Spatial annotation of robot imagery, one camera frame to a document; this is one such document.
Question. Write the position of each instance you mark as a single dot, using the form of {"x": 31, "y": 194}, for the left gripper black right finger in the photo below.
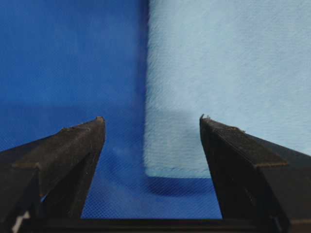
{"x": 260, "y": 186}

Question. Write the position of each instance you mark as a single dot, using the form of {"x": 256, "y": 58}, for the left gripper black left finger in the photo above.
{"x": 50, "y": 177}

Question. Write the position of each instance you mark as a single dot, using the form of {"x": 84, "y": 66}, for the light blue towel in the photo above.
{"x": 244, "y": 63}

